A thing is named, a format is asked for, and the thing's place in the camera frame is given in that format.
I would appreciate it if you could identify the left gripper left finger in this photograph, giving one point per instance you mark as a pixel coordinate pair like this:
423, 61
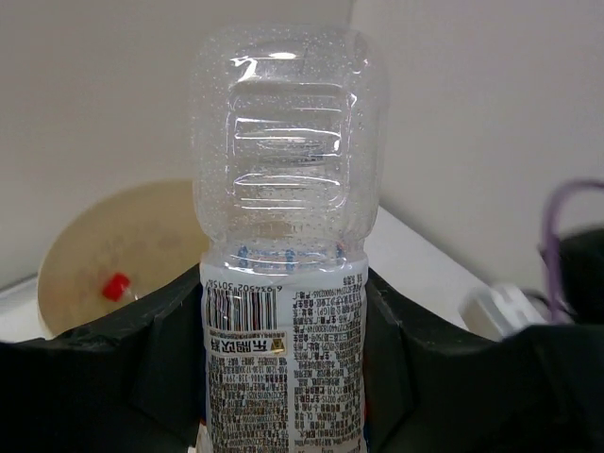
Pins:
130, 381

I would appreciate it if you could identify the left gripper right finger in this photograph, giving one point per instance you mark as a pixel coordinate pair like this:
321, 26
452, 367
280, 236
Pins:
434, 387

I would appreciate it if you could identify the red cap red label bottle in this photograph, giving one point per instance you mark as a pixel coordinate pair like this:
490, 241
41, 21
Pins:
119, 289

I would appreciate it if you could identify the blue label clear bottle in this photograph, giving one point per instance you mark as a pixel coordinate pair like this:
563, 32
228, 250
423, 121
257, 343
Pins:
288, 125

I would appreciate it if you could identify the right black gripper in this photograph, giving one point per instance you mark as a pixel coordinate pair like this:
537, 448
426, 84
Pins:
574, 274

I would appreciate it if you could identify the beige round plastic bin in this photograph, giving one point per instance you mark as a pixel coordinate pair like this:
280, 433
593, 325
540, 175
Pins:
149, 233

